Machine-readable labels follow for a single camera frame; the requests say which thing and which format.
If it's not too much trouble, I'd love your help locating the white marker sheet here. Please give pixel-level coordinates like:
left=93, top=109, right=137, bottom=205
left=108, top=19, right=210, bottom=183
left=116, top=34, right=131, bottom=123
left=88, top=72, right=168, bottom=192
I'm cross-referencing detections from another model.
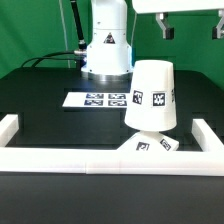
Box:
left=63, top=92, right=129, bottom=108

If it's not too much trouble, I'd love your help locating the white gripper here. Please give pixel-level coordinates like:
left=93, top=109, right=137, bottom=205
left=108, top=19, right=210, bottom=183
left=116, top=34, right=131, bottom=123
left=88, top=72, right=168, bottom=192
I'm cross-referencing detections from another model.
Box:
left=132, top=0, right=224, bottom=40

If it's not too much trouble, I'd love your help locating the white lamp base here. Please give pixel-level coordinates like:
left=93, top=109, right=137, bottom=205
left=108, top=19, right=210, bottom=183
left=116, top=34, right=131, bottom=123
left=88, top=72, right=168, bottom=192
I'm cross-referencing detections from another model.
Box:
left=118, top=131, right=179, bottom=152

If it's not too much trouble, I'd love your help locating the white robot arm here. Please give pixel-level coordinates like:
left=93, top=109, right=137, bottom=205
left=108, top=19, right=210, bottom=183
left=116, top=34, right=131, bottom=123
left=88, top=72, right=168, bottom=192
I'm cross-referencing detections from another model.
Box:
left=81, top=0, right=224, bottom=81

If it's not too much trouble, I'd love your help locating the black corrugated hose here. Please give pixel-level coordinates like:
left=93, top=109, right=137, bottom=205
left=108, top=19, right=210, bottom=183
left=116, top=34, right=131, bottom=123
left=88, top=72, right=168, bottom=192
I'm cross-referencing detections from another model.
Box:
left=69, top=0, right=88, bottom=52

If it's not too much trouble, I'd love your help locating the white U-shaped fence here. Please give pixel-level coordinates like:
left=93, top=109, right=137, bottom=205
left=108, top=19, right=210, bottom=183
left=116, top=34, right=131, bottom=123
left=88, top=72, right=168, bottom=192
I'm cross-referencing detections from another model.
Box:
left=0, top=114, right=224, bottom=176

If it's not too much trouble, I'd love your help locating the black cable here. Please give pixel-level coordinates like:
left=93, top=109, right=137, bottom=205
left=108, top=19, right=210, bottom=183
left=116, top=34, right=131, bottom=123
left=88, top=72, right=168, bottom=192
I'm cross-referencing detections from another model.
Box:
left=20, top=51, right=88, bottom=69

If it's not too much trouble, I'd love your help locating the white lamp shade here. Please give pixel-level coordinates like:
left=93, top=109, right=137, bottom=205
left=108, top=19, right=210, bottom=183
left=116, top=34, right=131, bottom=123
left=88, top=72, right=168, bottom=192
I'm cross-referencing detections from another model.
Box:
left=125, top=60, right=177, bottom=132

